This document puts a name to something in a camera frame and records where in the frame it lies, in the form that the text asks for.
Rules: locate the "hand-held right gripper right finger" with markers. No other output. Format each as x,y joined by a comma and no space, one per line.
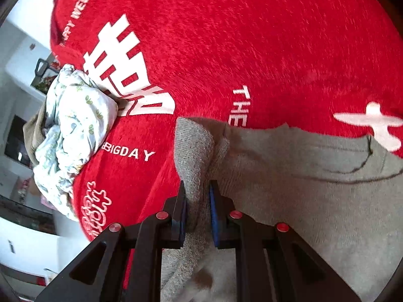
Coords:
215,218

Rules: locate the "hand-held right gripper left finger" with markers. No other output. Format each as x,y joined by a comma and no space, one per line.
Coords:
183,214

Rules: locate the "grey knit garment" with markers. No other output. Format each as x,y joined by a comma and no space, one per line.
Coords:
299,195

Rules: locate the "white floral cloth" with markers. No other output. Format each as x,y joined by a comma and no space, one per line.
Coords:
78,116

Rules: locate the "tan cloth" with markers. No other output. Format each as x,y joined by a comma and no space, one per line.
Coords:
31,135

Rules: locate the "red printed blanket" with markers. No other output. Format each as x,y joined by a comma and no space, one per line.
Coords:
252,37

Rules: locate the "black screen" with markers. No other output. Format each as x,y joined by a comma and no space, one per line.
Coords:
14,140

